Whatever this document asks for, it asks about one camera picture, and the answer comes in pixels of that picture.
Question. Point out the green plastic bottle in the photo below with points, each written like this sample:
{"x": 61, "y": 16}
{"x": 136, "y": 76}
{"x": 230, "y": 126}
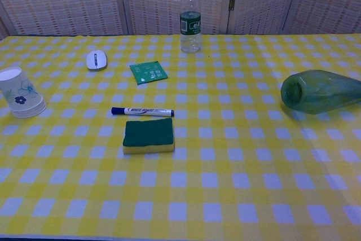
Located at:
{"x": 321, "y": 91}

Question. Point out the clear water bottle green label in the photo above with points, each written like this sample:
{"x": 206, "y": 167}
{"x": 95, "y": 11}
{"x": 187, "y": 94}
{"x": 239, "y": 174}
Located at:
{"x": 190, "y": 26}

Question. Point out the whiteboard marker blue cap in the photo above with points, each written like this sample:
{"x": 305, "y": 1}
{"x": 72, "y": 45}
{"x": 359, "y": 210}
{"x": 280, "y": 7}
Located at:
{"x": 142, "y": 111}

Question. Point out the green and yellow sponge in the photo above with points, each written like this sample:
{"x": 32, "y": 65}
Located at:
{"x": 148, "y": 136}

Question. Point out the green sachet packet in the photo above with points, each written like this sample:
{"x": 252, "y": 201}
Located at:
{"x": 148, "y": 73}

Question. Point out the yellow checkered tablecloth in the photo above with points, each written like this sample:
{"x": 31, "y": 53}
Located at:
{"x": 225, "y": 173}

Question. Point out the white computer mouse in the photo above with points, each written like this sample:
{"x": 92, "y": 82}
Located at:
{"x": 96, "y": 60}

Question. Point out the brass screen hinge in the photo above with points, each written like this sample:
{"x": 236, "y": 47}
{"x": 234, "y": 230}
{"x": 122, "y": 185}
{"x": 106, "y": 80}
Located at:
{"x": 231, "y": 3}

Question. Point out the floral paper cup stack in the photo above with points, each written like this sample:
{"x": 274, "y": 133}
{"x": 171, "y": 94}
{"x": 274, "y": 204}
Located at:
{"x": 22, "y": 94}

